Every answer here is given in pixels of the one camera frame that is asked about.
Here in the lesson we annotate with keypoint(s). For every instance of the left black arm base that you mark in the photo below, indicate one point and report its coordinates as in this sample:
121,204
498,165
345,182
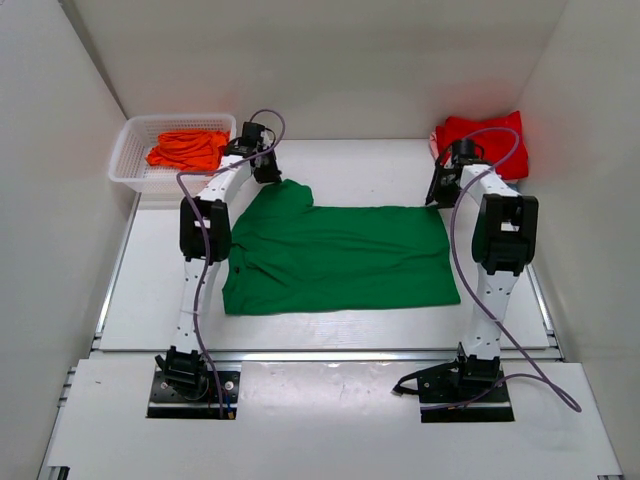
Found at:
183,387

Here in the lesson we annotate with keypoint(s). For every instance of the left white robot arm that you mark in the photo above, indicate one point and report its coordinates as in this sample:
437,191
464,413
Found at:
205,243

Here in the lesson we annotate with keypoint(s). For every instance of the green t shirt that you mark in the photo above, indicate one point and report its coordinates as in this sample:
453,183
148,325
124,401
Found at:
289,255

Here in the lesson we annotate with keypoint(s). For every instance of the white plastic basket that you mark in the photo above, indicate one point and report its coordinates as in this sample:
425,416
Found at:
128,164

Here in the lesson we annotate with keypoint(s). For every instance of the red folded t shirt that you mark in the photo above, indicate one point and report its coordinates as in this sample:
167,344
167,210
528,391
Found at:
495,144

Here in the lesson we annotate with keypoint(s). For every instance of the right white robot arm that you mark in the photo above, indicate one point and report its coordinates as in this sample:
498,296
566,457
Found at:
503,244

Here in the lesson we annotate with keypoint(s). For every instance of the pink folded t shirt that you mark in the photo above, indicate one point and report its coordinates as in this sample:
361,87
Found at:
434,144

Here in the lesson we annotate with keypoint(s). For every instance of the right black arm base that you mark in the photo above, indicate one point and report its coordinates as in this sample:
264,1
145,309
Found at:
465,390

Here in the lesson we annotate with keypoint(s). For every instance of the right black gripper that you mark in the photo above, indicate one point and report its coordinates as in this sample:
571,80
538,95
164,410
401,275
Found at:
441,201

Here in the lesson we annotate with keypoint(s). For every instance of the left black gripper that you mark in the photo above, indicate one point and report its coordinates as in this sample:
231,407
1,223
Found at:
272,175

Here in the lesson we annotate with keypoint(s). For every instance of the orange t shirt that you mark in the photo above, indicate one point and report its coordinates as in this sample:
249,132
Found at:
189,150

